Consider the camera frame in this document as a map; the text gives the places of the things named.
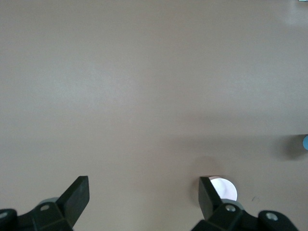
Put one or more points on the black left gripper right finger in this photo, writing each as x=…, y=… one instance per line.
x=216, y=216

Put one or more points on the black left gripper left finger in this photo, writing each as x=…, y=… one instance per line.
x=72, y=202

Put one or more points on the ribbed blue plastic cup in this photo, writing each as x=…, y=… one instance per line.
x=306, y=142

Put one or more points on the pale pink bowl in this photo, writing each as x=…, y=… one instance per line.
x=225, y=188

